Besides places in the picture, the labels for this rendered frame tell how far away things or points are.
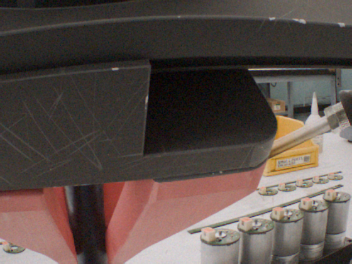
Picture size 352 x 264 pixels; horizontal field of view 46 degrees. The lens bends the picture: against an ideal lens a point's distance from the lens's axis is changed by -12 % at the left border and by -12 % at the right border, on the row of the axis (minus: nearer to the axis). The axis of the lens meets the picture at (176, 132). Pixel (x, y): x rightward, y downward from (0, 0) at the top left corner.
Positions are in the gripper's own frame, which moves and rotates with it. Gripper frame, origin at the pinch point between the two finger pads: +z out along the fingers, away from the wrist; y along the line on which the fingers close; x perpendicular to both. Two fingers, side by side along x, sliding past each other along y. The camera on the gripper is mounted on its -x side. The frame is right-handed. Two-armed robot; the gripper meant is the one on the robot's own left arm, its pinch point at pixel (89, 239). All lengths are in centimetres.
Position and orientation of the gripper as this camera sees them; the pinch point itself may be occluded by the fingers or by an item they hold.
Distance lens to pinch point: 13.8
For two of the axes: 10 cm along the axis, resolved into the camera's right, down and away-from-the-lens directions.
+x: 2.4, 6.8, -6.9
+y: -9.7, 0.9, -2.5
